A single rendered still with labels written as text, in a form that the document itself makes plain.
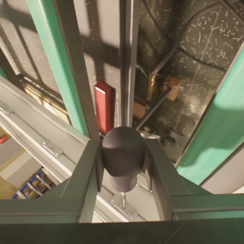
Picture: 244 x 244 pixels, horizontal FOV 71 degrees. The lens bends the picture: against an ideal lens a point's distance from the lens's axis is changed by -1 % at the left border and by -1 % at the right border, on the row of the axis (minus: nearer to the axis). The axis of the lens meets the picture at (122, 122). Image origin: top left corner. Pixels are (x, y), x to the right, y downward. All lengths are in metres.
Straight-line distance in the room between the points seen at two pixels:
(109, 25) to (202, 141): 0.45
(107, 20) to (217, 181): 0.47
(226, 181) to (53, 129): 0.34
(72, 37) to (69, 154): 0.23
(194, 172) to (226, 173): 0.03
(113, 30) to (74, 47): 0.31
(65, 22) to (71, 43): 0.03
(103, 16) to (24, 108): 0.33
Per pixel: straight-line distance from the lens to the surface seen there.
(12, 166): 9.87
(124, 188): 0.18
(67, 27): 0.24
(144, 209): 0.33
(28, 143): 0.99
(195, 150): 0.19
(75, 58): 0.26
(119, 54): 0.57
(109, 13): 0.54
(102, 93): 0.67
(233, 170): 0.21
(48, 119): 0.44
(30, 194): 12.34
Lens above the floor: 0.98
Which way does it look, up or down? 29 degrees down
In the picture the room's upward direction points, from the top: 136 degrees counter-clockwise
